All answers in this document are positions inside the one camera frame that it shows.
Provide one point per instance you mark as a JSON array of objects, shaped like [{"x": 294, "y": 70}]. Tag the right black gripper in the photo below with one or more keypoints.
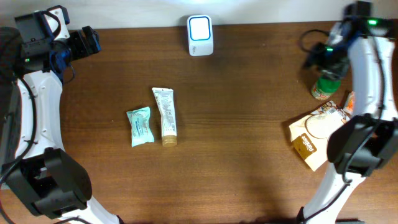
[{"x": 313, "y": 58}]

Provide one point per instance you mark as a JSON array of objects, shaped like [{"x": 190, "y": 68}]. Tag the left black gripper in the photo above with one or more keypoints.
[{"x": 81, "y": 50}]

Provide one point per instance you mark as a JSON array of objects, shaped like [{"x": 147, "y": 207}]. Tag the green round item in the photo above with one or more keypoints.
[{"x": 325, "y": 88}]

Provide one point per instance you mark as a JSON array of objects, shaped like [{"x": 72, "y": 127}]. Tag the small orange white box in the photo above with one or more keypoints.
[{"x": 349, "y": 104}]

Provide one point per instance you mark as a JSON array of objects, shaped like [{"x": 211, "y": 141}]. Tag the beige brown snack bag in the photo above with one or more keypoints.
[{"x": 310, "y": 135}]

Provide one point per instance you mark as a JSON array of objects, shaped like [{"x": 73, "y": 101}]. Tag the teal wipes packet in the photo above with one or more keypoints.
[{"x": 140, "y": 128}]

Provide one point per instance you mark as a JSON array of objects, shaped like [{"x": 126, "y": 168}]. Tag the white cream tube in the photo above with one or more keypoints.
[{"x": 165, "y": 101}]

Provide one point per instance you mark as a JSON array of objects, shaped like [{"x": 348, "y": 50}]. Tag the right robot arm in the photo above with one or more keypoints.
[{"x": 363, "y": 45}]

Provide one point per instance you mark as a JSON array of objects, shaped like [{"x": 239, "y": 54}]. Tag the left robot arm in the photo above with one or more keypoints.
[{"x": 34, "y": 164}]

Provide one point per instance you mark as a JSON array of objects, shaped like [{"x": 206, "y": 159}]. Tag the white barcode scanner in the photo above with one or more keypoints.
[{"x": 200, "y": 35}]

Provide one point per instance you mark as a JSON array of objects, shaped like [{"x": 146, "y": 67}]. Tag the grey plastic mesh basket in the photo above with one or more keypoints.
[{"x": 10, "y": 96}]

